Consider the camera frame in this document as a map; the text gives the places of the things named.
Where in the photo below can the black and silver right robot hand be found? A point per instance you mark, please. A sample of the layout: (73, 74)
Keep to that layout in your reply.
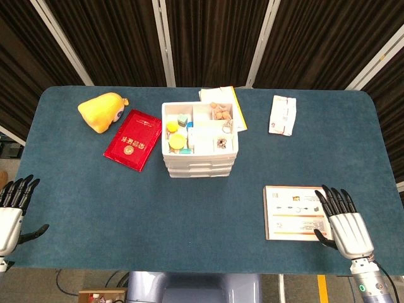
(350, 233)

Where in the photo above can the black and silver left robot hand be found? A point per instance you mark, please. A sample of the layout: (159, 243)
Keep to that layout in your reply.
(9, 221)

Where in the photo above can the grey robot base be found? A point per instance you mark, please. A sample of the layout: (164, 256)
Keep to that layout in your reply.
(195, 288)

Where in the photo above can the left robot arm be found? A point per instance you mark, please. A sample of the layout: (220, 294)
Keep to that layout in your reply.
(3, 264)

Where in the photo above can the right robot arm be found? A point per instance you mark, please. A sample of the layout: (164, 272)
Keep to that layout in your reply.
(369, 284)

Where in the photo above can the clear drawer with white contents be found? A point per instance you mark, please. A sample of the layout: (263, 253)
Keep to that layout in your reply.
(199, 159)

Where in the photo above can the clear plastic drawer storage unit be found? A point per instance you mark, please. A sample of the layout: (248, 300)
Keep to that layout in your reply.
(202, 129)

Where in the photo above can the white printed product box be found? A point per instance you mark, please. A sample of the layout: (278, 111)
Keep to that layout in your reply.
(290, 214)

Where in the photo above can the white table leg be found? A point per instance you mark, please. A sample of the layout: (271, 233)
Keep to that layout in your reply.
(281, 288)

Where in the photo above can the cardboard box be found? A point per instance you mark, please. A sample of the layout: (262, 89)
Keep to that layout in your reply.
(101, 296)

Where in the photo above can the white tissue packet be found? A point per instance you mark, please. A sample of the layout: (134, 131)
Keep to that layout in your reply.
(282, 115)

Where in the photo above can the yellow plush toy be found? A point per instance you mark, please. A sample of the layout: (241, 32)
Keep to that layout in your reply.
(99, 112)

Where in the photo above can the red certificate book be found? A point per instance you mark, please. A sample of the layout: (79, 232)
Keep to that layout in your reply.
(132, 140)

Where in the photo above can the small dark ornament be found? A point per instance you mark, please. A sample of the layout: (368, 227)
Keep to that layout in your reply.
(222, 143)

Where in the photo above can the blue table cloth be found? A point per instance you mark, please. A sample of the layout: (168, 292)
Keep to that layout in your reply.
(189, 221)

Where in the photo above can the white booklet with yellow edge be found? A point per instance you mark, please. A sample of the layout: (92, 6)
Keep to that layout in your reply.
(240, 110)

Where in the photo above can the yellow rubber duck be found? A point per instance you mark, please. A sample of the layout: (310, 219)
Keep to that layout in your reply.
(177, 141)

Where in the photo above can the green block toy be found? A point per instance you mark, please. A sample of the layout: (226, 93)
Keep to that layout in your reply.
(182, 120)

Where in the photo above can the white partition post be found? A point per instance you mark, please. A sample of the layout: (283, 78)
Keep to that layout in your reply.
(262, 47)
(63, 41)
(164, 44)
(375, 60)

